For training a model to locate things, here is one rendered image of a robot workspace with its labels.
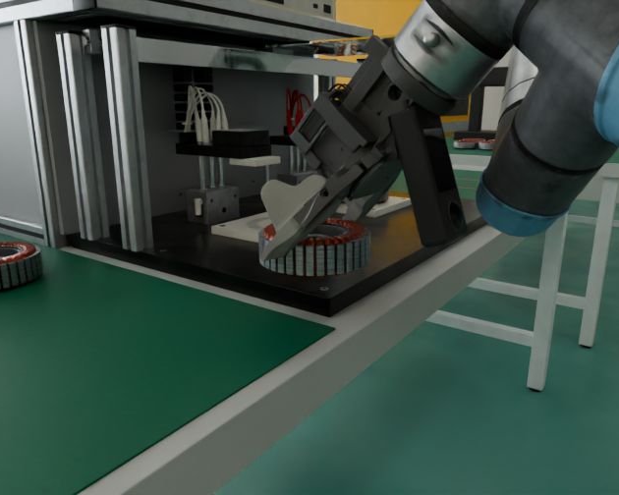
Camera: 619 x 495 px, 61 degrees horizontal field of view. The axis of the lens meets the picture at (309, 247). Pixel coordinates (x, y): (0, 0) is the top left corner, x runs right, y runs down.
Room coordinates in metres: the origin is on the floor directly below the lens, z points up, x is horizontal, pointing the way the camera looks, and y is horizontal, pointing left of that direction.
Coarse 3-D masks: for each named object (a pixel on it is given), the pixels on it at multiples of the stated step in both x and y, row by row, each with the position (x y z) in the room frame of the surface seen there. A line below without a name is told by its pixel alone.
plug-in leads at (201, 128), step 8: (192, 88) 0.86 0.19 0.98; (200, 88) 0.88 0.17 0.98; (192, 96) 0.86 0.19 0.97; (200, 96) 0.84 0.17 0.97; (208, 96) 0.88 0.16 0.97; (216, 96) 0.88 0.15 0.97; (192, 104) 0.88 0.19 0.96; (200, 104) 0.84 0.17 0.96; (216, 104) 0.86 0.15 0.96; (192, 112) 0.87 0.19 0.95; (224, 112) 0.88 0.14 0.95; (216, 120) 0.86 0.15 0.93; (224, 120) 0.87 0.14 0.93; (200, 128) 0.86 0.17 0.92; (216, 128) 0.85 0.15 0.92; (224, 128) 0.87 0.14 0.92; (184, 136) 0.86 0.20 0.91; (192, 136) 0.87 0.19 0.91; (200, 136) 0.86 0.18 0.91; (208, 136) 0.84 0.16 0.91
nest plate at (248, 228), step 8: (256, 216) 0.84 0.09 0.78; (264, 216) 0.84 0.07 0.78; (224, 224) 0.78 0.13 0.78; (232, 224) 0.78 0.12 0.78; (240, 224) 0.78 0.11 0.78; (248, 224) 0.78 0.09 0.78; (256, 224) 0.78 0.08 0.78; (264, 224) 0.78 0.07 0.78; (216, 232) 0.76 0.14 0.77; (224, 232) 0.75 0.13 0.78; (232, 232) 0.74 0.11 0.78; (240, 232) 0.74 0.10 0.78; (248, 232) 0.73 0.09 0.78; (256, 232) 0.73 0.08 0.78; (248, 240) 0.73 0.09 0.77; (256, 240) 0.72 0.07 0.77
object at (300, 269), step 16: (272, 224) 0.53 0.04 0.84; (320, 224) 0.54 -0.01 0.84; (336, 224) 0.53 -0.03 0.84; (352, 224) 0.52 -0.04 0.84; (304, 240) 0.46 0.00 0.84; (320, 240) 0.46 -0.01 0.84; (336, 240) 0.46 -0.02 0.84; (352, 240) 0.47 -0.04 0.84; (368, 240) 0.49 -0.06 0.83; (288, 256) 0.46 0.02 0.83; (304, 256) 0.46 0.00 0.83; (320, 256) 0.45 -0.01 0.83; (336, 256) 0.46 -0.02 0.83; (352, 256) 0.46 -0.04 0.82; (368, 256) 0.49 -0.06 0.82; (288, 272) 0.46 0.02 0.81; (304, 272) 0.46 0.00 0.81; (320, 272) 0.45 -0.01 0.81; (336, 272) 0.46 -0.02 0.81
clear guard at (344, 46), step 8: (320, 40) 0.96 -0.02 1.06; (328, 40) 0.95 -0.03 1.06; (336, 40) 0.94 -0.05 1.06; (344, 40) 0.93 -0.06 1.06; (352, 40) 0.92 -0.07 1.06; (360, 40) 0.92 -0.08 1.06; (288, 48) 1.05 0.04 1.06; (296, 48) 1.05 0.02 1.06; (304, 48) 1.05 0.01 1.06; (312, 48) 1.05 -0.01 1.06; (320, 48) 1.05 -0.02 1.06; (328, 48) 1.05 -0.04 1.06; (336, 48) 1.05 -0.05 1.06; (344, 48) 1.05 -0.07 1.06; (352, 48) 1.05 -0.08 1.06; (360, 48) 1.05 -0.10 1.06
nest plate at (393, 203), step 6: (390, 198) 1.00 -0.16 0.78; (396, 198) 1.00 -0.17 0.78; (402, 198) 1.00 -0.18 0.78; (408, 198) 1.00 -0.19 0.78; (342, 204) 0.94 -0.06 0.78; (378, 204) 0.94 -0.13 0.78; (384, 204) 0.94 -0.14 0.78; (390, 204) 0.94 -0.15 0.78; (396, 204) 0.95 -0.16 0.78; (402, 204) 0.97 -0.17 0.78; (408, 204) 0.99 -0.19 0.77; (336, 210) 0.93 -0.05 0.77; (342, 210) 0.92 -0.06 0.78; (372, 210) 0.89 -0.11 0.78; (378, 210) 0.89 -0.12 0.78; (384, 210) 0.91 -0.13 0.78; (390, 210) 0.93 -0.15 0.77; (366, 216) 0.89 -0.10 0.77; (372, 216) 0.88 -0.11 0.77
